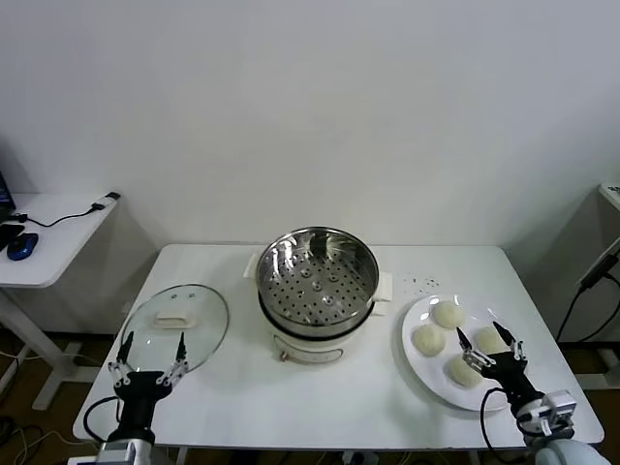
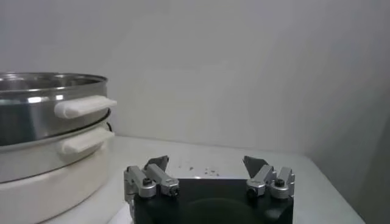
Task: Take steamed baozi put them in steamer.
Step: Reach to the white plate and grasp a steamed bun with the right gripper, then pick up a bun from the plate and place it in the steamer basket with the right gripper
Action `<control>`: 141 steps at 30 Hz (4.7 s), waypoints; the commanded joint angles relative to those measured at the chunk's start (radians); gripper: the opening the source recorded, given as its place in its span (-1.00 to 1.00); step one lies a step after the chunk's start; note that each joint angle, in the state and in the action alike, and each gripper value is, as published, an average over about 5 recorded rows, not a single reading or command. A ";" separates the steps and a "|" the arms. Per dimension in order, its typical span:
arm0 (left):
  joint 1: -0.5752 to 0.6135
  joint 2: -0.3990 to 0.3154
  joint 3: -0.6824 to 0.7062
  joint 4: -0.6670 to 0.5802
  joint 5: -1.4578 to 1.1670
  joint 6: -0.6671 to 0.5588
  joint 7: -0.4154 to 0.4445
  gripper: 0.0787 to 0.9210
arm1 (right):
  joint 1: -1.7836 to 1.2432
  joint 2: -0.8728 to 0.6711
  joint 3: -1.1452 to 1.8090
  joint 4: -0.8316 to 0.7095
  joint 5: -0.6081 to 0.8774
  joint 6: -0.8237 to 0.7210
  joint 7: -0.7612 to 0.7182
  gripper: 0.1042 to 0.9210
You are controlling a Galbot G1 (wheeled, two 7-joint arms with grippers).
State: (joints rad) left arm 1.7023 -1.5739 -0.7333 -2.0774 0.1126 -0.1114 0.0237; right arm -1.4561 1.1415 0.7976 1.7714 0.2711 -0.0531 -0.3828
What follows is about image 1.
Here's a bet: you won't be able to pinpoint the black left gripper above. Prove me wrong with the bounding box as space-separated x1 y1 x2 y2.
107 331 192 440

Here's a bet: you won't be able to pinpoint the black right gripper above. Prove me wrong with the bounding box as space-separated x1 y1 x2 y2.
455 321 544 414

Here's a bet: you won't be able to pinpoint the white steamed baozi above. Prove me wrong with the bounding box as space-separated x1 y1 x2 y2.
430 300 466 330
445 355 484 388
473 326 510 355
411 324 447 358

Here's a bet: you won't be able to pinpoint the glass lid with white handle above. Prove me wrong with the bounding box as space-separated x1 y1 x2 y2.
119 283 230 380

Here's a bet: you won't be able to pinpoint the perforated steel steamer basket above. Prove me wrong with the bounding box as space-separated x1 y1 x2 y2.
255 225 380 326

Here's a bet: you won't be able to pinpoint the white round plate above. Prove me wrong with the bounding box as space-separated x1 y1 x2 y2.
400 293 529 413

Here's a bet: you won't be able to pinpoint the black power brick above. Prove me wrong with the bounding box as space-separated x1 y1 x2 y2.
579 249 620 290

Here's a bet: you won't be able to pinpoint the white side desk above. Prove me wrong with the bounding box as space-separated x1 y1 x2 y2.
0 192 122 411

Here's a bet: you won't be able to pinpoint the white electric cooking pot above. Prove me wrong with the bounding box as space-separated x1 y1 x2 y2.
241 251 394 365

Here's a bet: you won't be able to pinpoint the white floor power strip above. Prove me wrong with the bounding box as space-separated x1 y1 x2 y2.
341 449 382 465

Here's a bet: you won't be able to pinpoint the blue computer mouse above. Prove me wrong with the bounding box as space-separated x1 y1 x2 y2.
6 232 39 262

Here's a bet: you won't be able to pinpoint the flat black desk device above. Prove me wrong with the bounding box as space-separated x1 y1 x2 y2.
0 223 24 253

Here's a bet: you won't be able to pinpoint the white desk with clutter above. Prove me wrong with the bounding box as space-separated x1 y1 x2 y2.
598 182 620 212

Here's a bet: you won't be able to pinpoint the dark laptop screen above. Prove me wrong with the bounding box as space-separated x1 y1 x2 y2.
0 171 15 222

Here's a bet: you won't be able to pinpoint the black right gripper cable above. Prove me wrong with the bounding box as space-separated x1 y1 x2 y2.
479 386 508 464

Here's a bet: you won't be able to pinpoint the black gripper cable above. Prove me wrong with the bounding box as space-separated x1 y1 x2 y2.
82 395 122 442
479 386 508 464

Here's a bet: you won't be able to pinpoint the black hanging power cable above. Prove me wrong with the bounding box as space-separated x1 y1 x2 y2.
555 284 620 343

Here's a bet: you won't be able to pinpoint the white floor cable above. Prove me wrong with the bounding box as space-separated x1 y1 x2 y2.
0 351 101 369

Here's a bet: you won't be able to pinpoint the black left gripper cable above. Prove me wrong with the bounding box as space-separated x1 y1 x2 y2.
82 395 122 442

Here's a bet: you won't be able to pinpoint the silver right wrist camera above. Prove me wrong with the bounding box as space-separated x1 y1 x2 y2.
541 389 577 430

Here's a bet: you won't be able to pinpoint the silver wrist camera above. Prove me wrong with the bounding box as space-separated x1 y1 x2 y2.
98 440 139 465
541 389 577 430

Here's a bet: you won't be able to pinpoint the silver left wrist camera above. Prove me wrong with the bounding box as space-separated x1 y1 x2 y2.
98 440 139 465

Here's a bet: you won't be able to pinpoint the black floor cables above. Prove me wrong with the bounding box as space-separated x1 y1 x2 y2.
0 415 54 465

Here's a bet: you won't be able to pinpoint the black desk cable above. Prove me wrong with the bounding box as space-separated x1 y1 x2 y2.
10 203 106 229

